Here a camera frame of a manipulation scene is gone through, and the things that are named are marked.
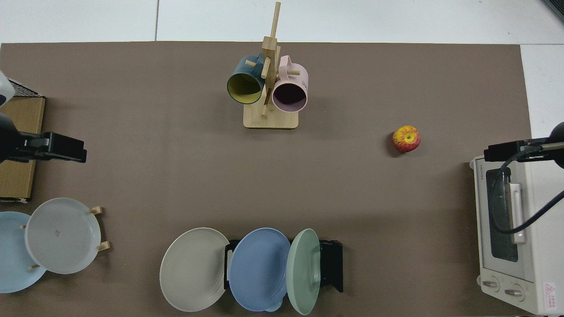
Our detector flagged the wooden cup stand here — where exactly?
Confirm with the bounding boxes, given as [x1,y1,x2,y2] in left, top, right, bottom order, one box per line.
[243,1,299,129]

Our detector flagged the wire basket with wooden floor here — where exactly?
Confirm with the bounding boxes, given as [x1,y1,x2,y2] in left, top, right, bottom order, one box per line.
[0,76,46,203]

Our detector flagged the beige plate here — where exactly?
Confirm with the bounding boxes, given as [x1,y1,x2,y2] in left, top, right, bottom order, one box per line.
[160,227,230,313]

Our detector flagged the pale green plate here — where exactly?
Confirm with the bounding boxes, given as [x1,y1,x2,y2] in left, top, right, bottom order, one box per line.
[286,228,321,316]

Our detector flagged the wooden peg plate rack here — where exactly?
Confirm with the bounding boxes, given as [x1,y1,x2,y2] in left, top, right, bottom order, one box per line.
[20,206,111,270]

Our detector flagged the dark teal cup yellow inside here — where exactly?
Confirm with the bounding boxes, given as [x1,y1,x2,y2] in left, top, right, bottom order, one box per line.
[226,55,266,105]

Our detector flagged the pink cup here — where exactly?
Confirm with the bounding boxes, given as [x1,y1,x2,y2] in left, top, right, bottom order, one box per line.
[271,55,309,113]

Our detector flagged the light blue plate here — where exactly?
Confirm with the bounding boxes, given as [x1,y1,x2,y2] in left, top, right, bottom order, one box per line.
[0,211,47,294]

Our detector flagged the white grey plate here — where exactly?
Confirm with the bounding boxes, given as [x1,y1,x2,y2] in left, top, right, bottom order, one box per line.
[25,198,102,275]

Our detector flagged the dark grey corner object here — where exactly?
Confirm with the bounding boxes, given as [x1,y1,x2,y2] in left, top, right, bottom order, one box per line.
[541,0,564,22]

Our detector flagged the red yellow apple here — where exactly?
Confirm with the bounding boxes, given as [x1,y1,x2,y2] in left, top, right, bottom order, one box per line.
[393,125,421,153]

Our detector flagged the brown table cloth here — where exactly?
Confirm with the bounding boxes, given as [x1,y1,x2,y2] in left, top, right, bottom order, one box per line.
[0,41,534,317]

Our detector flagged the black dish rack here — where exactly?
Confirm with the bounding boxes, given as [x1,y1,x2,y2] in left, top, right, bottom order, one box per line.
[224,240,344,293]

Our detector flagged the pale toaster oven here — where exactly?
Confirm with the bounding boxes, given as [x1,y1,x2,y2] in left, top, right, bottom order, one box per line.
[469,150,564,316]

